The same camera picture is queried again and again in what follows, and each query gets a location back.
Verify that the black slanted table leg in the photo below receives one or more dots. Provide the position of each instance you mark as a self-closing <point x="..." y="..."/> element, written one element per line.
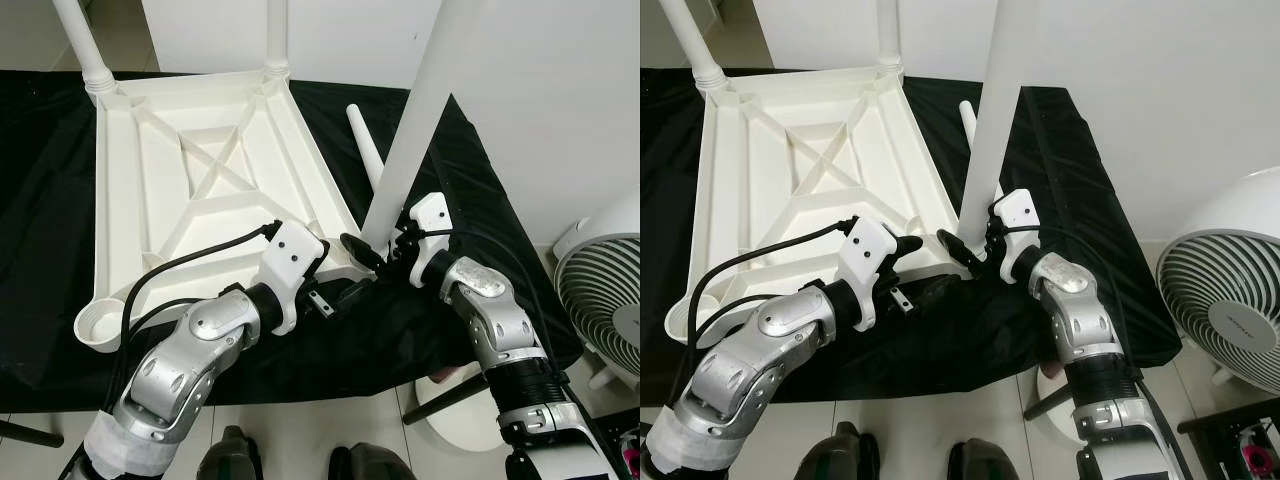
<point x="30" y="433"/>
<point x="445" y="400"/>
<point x="1045" y="405"/>

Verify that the black tablecloth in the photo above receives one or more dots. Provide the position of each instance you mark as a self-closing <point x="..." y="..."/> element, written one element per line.
<point x="680" y="250"/>
<point x="40" y="250"/>

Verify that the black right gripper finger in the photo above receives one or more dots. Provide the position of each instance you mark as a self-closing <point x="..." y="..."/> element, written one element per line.
<point x="362" y="253"/>
<point x="960" y="252"/>

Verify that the dark robot left foot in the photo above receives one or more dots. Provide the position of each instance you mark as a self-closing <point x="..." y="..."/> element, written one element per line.
<point x="230" y="455"/>
<point x="838" y="455"/>

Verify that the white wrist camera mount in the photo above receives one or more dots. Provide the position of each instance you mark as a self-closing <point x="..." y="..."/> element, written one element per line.
<point x="868" y="250"/>
<point x="1020" y="208"/>
<point x="292" y="255"/>
<point x="430" y="212"/>

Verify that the dark robot right foot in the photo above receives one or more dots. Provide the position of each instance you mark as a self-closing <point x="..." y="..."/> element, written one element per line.
<point x="372" y="465"/>
<point x="985" y="463"/>

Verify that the black floor stand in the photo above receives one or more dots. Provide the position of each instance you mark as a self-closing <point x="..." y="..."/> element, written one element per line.
<point x="628" y="440"/>
<point x="1230" y="440"/>

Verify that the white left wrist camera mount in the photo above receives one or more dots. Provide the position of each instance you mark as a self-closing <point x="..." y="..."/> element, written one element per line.
<point x="292" y="255"/>
<point x="868" y="250"/>

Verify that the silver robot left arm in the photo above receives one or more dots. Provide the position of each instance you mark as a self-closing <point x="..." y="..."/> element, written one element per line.
<point x="180" y="360"/>
<point x="770" y="340"/>

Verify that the white plastic table top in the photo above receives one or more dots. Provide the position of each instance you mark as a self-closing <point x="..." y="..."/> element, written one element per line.
<point x="760" y="200"/>
<point x="150" y="200"/>

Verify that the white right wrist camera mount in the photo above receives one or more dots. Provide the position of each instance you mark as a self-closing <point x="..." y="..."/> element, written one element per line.
<point x="430" y="212"/>
<point x="1020" y="208"/>

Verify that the dark robot foot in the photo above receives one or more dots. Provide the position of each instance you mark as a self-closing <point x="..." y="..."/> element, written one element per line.
<point x="985" y="463"/>
<point x="838" y="455"/>
<point x="372" y="465"/>
<point x="230" y="455"/>

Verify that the white round floor fan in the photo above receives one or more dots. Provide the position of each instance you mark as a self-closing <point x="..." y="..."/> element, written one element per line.
<point x="600" y="300"/>
<point x="1220" y="290"/>

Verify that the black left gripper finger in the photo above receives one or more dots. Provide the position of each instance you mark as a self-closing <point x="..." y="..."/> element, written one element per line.
<point x="325" y="250"/>
<point x="353" y="294"/>
<point x="936" y="287"/>
<point x="908" y="246"/>

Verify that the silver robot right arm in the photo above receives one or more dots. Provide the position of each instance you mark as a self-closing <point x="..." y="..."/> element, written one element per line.
<point x="1075" y="300"/>
<point x="485" y="310"/>

